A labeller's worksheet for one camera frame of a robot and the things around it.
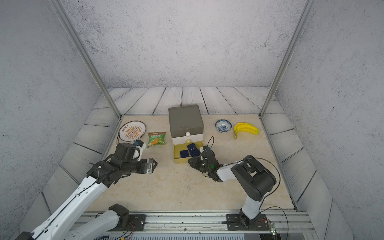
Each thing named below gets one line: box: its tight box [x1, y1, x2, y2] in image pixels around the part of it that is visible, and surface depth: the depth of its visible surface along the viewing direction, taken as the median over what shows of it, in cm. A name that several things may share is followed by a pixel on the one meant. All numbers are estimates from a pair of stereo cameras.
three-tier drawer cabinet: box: [168, 104, 204, 164], surface depth 93 cm
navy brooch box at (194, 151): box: [188, 147, 201, 157], surface depth 98 cm
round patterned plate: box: [118, 120, 147, 142], surface depth 113 cm
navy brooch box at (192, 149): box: [187, 143, 201, 155], surface depth 98 cm
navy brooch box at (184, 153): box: [180, 150, 190, 158], surface depth 98 cm
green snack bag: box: [147, 132, 167, 149], surface depth 103 cm
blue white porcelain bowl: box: [215, 119, 232, 133], surface depth 113 cm
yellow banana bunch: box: [233, 122, 260, 140], surface depth 110 cm
